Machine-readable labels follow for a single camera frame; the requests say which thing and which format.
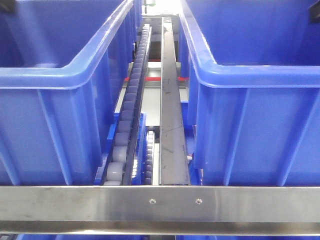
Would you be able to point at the stainless steel shelf frame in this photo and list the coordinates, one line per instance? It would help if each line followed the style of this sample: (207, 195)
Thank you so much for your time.
(160, 210)

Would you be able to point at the steel divider rail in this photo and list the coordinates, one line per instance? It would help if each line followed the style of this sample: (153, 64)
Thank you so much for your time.
(173, 162)

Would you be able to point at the grey roller conveyor track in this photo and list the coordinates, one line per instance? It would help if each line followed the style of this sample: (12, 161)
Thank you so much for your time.
(124, 159)

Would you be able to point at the middle blue plastic bin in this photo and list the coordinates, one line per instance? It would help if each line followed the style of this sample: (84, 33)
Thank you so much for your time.
(254, 94)

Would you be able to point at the left blue plastic bin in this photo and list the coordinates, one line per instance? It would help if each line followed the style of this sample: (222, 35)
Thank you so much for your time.
(62, 67)

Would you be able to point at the lower roller conveyor track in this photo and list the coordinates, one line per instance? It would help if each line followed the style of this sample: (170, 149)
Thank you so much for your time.
(152, 164)

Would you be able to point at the blue plastic bin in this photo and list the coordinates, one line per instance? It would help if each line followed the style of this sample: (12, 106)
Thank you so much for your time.
(62, 67)
(254, 94)

